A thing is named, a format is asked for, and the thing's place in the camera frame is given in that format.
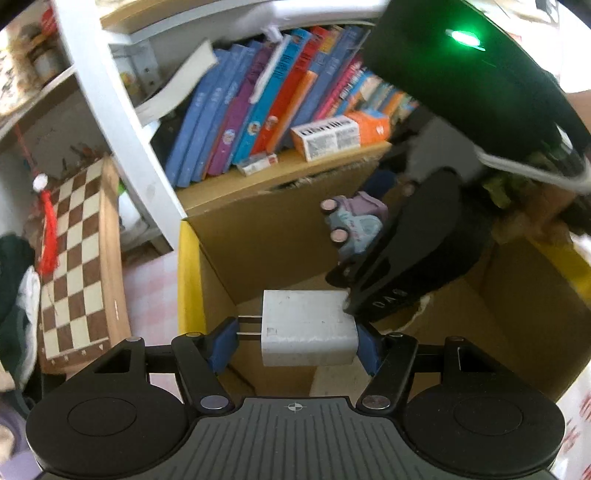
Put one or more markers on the red tassel ornament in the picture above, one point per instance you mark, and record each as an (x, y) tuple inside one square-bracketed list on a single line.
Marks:
[(47, 230)]

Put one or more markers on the row of colourful books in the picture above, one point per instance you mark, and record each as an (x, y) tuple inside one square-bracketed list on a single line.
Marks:
[(258, 106)]

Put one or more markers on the glass jar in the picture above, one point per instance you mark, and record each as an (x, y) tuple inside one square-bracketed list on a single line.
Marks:
[(44, 60)]

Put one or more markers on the white power adapter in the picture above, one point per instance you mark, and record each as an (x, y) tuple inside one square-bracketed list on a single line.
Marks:
[(308, 328)]

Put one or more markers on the dark green cloth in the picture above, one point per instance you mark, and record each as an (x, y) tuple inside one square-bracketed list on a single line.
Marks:
[(14, 286)]

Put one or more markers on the pink checked desktop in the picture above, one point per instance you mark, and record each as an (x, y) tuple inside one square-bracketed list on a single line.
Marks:
[(147, 295)]

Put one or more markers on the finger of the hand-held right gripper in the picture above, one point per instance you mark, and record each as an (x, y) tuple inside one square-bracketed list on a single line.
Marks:
[(415, 249), (344, 275)]

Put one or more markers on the white bookshelf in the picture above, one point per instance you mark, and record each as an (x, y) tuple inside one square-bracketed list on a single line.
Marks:
[(120, 120)]

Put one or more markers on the white and orange carton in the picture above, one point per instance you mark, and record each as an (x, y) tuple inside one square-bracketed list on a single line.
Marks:
[(325, 137)]

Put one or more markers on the small red and white box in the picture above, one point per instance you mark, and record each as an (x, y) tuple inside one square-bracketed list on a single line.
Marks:
[(257, 164)]

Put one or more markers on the orange tissue packet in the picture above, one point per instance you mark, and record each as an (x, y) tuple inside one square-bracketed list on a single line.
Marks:
[(369, 125)]

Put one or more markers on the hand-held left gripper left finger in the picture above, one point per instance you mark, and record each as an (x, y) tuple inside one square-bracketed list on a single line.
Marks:
[(223, 347)]

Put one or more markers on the purple and blue toy car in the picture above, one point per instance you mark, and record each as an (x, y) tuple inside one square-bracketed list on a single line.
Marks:
[(358, 221)]

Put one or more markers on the person's right forearm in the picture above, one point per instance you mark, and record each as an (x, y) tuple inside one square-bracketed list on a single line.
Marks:
[(581, 104)]

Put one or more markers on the cardboard box with yellow edge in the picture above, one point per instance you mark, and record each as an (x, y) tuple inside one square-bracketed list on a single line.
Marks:
[(272, 240)]

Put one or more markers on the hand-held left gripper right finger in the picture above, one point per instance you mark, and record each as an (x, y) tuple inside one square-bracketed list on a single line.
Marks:
[(369, 351)]

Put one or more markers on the wooden chessboard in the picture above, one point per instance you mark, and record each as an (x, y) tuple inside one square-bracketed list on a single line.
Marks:
[(76, 258)]

